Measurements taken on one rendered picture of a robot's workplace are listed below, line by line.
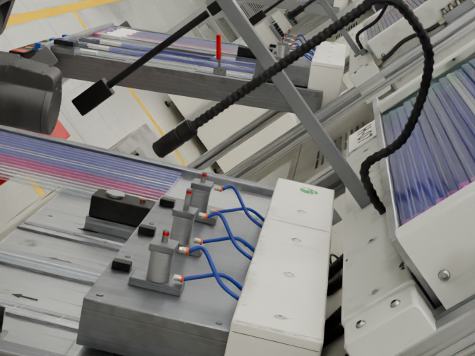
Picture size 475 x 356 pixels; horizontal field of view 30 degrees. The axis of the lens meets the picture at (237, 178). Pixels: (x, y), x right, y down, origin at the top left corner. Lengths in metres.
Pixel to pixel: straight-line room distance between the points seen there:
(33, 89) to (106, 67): 1.29
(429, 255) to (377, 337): 0.07
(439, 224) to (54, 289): 0.44
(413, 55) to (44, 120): 1.30
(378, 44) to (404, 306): 1.47
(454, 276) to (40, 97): 0.46
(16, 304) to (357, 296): 0.34
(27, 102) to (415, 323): 0.46
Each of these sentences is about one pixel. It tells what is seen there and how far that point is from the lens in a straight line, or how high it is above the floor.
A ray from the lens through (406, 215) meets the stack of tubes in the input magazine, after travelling 0.77.
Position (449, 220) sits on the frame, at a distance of 0.69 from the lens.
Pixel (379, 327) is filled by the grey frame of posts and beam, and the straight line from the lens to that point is 0.69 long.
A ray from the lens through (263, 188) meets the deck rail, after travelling 1.41.
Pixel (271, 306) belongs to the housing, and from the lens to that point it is 0.80.
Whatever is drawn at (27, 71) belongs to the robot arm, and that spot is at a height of 1.15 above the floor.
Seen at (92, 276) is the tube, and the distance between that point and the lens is 0.98.
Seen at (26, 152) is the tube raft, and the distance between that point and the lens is 1.38.
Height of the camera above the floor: 1.48
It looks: 14 degrees down
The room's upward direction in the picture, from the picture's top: 56 degrees clockwise
